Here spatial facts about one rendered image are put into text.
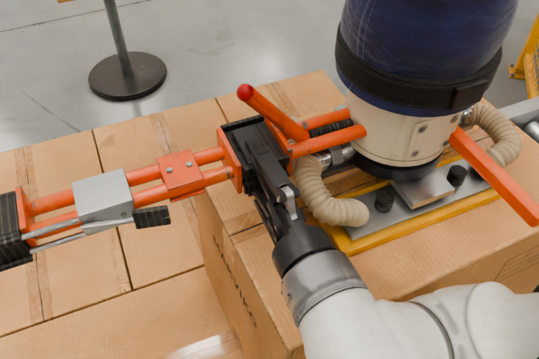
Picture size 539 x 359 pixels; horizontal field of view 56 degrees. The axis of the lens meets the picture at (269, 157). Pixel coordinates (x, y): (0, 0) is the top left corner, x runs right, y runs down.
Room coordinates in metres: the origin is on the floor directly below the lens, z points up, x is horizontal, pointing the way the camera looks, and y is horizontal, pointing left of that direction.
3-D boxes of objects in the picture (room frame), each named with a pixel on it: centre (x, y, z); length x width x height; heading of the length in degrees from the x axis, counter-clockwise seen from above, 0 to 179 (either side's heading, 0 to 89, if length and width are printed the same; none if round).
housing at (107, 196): (0.42, 0.22, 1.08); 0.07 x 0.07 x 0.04; 24
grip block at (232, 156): (0.51, 0.02, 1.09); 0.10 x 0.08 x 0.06; 24
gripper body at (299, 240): (0.36, -0.03, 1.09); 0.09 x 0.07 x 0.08; 23
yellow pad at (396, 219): (0.52, -0.24, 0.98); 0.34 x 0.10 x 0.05; 114
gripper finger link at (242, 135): (0.50, 0.03, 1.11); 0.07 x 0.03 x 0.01; 23
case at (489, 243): (0.58, -0.20, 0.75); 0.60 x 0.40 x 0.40; 116
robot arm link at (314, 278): (0.29, -0.06, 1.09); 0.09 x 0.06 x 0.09; 113
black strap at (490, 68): (0.60, -0.21, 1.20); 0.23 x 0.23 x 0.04
